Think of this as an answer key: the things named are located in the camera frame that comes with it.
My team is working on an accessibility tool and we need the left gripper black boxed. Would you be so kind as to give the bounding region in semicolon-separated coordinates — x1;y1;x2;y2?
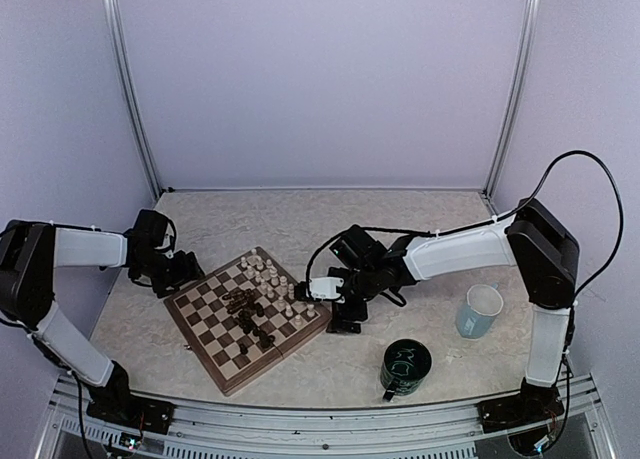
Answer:
133;250;205;299

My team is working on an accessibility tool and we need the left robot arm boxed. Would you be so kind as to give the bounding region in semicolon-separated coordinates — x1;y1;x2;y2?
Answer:
1;209;204;424

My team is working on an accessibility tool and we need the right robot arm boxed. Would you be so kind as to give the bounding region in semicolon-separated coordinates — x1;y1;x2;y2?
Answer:
311;199;579;423

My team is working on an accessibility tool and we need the dark pieces pile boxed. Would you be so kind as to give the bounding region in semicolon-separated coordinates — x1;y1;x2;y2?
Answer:
222;289;275;352

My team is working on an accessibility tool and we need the dark green mug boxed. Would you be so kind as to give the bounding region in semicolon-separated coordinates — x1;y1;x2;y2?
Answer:
379;339;433;402

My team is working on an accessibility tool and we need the wooden chessboard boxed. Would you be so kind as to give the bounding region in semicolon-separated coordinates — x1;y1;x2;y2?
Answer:
164;247;331;396

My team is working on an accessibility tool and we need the light blue mug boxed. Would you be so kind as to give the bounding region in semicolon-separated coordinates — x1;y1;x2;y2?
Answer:
455;284;504;340

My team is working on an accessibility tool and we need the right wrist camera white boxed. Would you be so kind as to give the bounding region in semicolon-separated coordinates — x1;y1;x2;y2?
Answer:
294;277;344;302

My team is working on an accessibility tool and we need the aluminium front rail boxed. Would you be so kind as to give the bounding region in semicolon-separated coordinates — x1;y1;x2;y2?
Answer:
34;373;616;459

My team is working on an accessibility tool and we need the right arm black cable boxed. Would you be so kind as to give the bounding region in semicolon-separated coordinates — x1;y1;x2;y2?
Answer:
492;150;626;300

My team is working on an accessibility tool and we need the left aluminium post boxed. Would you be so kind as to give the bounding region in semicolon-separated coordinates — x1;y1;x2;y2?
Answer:
102;0;163;200

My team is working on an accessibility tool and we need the aluminium post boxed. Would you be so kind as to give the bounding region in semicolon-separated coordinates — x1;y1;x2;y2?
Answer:
483;0;541;201
102;0;163;200

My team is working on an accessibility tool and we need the right aluminium post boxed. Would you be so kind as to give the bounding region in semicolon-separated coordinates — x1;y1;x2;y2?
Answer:
483;0;541;201

